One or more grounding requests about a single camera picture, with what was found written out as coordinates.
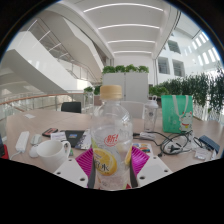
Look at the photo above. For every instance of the flat black tablet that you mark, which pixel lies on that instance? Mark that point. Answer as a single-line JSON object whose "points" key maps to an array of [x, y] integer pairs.
{"points": [[74, 137]]}

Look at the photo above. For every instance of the white cabinet with plants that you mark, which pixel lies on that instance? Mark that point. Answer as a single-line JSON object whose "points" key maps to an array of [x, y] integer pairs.
{"points": [[125, 85]]}

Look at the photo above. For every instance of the clear yellow-capped drink bottle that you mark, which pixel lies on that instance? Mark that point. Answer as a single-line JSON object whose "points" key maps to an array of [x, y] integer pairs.
{"points": [[111, 133]]}

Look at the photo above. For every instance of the white computer mouse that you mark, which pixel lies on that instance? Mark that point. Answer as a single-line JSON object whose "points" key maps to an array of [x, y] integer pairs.
{"points": [[33, 151]]}

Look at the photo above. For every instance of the white paper slip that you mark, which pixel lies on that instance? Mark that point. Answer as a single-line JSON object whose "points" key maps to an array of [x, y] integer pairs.
{"points": [[29, 116]]}

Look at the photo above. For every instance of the brown planter with plant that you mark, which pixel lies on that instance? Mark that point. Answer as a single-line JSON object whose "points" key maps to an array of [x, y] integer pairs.
{"points": [[97, 90]]}

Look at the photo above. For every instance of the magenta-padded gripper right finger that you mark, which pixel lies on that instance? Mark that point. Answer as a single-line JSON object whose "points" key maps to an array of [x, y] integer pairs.
{"points": [[153, 170]]}

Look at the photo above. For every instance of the clear plastic packet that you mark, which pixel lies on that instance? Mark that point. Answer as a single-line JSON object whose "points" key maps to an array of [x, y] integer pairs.
{"points": [[213, 154]]}

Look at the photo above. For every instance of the colourful printed sheet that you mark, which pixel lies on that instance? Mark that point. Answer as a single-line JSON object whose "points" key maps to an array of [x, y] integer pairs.
{"points": [[141, 147]]}

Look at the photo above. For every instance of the white power adapter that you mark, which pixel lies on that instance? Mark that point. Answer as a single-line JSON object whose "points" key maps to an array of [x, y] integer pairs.
{"points": [[146, 135]]}

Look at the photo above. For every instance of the clear shaker bottle white lid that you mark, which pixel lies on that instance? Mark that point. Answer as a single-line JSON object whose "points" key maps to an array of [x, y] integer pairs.
{"points": [[150, 115]]}

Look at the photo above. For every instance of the small white card box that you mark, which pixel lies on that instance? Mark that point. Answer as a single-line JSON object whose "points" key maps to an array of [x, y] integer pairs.
{"points": [[58, 136]]}

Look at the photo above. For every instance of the propped tablet with paper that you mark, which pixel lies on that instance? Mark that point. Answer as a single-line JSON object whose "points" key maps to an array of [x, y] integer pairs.
{"points": [[86, 140]]}

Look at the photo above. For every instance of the small grey-white computer mouse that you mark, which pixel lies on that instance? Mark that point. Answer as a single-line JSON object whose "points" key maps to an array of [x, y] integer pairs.
{"points": [[35, 139]]}

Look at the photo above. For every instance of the white power strip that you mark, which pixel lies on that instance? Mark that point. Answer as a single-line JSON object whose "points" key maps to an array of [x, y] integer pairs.
{"points": [[22, 141]]}

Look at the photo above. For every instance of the green tote bag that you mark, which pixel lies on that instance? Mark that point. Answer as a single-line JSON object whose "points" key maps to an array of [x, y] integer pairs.
{"points": [[176, 113]]}

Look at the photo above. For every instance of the white chair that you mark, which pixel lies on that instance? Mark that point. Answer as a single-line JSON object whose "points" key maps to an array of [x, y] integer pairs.
{"points": [[135, 108]]}

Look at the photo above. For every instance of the red and black phone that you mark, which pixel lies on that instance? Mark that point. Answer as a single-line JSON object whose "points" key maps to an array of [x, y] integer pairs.
{"points": [[50, 131]]}

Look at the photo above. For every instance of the black chair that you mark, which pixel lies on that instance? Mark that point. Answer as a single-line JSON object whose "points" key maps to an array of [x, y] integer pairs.
{"points": [[71, 106]]}

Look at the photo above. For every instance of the ceiling light strips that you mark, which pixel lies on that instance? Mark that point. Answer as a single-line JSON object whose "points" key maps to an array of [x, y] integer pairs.
{"points": [[130, 26]]}

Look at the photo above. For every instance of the potted green plant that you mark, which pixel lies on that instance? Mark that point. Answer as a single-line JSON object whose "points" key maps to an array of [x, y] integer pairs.
{"points": [[88, 90]]}

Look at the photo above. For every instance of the row of green plants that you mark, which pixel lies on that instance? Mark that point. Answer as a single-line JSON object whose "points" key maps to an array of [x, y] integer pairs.
{"points": [[196, 90]]}

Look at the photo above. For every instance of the low wooden planter with plants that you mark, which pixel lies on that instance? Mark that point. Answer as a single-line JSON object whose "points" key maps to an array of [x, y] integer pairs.
{"points": [[158, 90]]}

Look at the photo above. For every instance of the white mug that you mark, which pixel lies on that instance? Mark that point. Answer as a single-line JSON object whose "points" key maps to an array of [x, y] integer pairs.
{"points": [[51, 153]]}

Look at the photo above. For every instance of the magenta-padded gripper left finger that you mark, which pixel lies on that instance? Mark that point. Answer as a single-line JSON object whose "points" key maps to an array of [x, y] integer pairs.
{"points": [[68, 170]]}

